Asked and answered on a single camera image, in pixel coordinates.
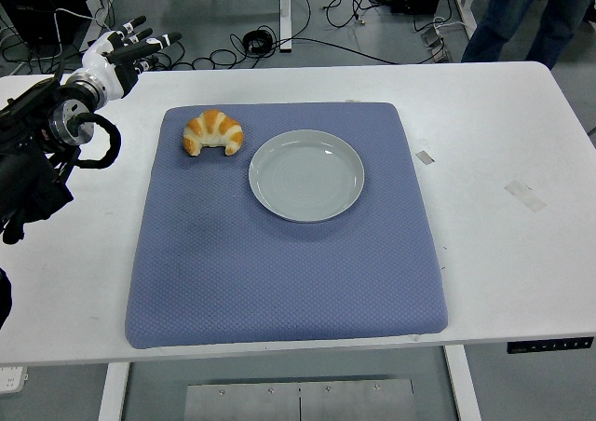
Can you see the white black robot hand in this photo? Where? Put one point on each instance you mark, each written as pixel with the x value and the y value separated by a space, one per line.
pixel 112 74

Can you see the golden croissant bread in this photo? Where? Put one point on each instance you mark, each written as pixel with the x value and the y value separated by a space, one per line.
pixel 214 127

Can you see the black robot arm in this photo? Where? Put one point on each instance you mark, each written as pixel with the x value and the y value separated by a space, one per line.
pixel 28 179

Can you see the grey round plate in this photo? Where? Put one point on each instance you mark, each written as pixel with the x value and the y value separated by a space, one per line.
pixel 305 179

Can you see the grey metal plate with screws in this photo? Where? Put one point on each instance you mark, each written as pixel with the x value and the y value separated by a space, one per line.
pixel 298 400

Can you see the large black equipment box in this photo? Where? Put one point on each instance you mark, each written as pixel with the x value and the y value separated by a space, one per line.
pixel 42 2

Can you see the white background desk leg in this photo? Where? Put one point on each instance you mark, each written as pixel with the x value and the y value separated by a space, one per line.
pixel 285 11

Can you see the black robot body part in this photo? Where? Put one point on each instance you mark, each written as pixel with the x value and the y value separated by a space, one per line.
pixel 4 295

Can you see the blue quilted mat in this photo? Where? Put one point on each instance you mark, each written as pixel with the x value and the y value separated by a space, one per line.
pixel 261 272

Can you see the white table leg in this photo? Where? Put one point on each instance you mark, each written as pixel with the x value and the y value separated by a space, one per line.
pixel 462 384
pixel 113 393

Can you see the white power strip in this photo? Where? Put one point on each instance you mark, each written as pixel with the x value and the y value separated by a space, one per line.
pixel 11 380

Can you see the small grey tape piece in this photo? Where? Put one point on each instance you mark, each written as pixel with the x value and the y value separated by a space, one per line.
pixel 424 157

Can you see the grey floor pedal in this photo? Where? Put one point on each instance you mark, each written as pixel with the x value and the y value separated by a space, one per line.
pixel 437 44

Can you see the large clear tape strip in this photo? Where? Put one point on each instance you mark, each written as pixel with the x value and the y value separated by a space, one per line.
pixel 525 196

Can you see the black table control panel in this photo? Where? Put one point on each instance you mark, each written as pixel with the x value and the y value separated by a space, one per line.
pixel 549 345

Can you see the white background frame bar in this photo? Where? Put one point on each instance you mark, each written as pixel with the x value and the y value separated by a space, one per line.
pixel 465 6

